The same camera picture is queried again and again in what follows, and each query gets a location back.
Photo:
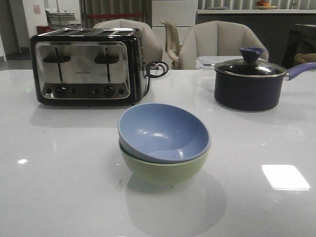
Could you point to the blue bowl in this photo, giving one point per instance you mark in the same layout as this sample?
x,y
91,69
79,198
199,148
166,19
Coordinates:
x,y
162,133

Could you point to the green bowl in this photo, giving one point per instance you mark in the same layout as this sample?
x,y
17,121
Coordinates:
x,y
164,174

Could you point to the beige armchair left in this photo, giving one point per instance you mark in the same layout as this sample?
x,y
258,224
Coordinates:
x,y
151,47

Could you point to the beige armchair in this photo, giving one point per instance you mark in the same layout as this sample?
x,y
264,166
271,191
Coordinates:
x,y
217,38
151,47

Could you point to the clear plastic food container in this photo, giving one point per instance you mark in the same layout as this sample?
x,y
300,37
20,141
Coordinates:
x,y
206,72

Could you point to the cream plastic chair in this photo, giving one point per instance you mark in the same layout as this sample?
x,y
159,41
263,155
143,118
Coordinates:
x,y
172,45

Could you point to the beige armchair right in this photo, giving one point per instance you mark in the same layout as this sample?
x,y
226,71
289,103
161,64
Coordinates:
x,y
217,38

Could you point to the dark blue saucepan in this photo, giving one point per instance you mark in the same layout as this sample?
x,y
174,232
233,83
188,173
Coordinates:
x,y
248,93

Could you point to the black and steel toaster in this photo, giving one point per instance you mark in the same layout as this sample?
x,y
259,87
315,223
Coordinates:
x,y
89,67

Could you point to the glass pot lid blue knob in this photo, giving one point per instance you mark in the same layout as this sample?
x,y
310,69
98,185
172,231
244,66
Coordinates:
x,y
250,65

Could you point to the white drawer cabinet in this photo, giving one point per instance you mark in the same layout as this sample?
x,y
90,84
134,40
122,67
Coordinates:
x,y
180,12

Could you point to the metal rack cart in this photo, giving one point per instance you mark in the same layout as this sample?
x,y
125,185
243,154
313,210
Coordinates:
x,y
61,19

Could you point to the red bin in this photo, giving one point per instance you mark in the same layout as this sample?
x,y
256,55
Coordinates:
x,y
41,29

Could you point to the fruit plate on counter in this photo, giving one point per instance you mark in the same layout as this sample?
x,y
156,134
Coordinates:
x,y
263,5

